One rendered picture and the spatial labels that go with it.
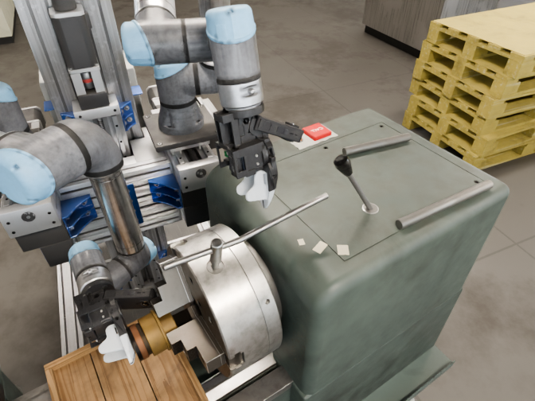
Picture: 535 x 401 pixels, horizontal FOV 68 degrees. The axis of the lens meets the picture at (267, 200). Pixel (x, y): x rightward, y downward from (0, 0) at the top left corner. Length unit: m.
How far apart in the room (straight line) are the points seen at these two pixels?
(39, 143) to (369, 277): 0.68
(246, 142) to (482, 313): 1.98
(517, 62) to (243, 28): 2.61
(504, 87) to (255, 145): 2.61
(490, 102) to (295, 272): 2.58
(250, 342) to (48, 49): 1.02
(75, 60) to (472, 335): 2.12
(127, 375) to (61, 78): 0.89
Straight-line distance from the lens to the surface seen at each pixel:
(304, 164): 1.02
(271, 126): 0.72
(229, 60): 0.66
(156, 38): 0.75
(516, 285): 2.72
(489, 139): 3.34
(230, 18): 0.65
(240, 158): 0.70
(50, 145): 0.88
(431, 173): 1.06
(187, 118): 1.32
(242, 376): 1.09
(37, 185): 0.86
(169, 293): 0.88
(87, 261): 1.04
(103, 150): 0.93
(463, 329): 2.38
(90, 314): 0.95
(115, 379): 1.12
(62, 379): 1.17
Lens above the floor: 1.84
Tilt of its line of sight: 40 degrees down
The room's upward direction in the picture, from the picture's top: straight up
